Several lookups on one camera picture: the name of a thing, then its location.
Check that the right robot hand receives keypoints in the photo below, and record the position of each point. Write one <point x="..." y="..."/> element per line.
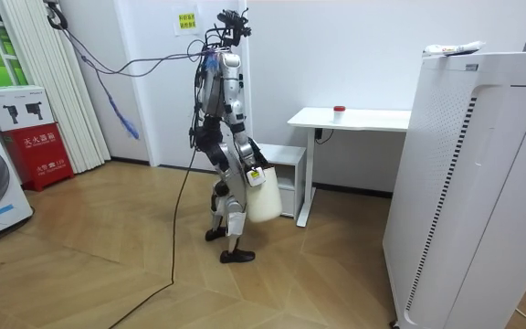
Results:
<point x="255" y="177"/>

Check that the white plastic bucket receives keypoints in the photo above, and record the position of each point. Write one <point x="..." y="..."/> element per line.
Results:
<point x="265" y="201"/>

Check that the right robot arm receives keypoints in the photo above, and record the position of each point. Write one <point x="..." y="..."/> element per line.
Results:
<point x="234" y="105"/>

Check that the robot legs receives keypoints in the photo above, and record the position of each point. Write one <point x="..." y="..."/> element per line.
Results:
<point x="232" y="183"/>

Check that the small white cabinet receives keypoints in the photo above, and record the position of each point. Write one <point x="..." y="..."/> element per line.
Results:
<point x="286" y="157"/>

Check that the robot body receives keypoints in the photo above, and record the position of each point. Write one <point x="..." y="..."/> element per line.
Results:
<point x="219" y="91"/>

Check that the red-lidded white jar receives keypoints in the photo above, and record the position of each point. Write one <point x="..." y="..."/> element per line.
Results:
<point x="339" y="115"/>

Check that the white desk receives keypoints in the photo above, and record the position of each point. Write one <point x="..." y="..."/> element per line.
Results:
<point x="359" y="119"/>

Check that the red fire extinguisher box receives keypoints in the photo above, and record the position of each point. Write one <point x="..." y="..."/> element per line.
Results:
<point x="39" y="155"/>

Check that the large white air purifier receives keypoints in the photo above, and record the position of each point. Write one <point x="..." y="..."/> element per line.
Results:
<point x="473" y="192"/>

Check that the white folding curtain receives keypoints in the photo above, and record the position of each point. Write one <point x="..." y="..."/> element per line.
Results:
<point x="57" y="82"/>

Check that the white plastic packet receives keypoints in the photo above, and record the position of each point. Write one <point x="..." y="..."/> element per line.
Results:
<point x="455" y="48"/>

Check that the white cardboard box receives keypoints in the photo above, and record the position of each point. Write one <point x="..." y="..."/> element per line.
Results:
<point x="16" y="107"/>

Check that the yellow wall notice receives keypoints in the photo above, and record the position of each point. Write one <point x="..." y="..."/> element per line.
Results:
<point x="187" y="20"/>

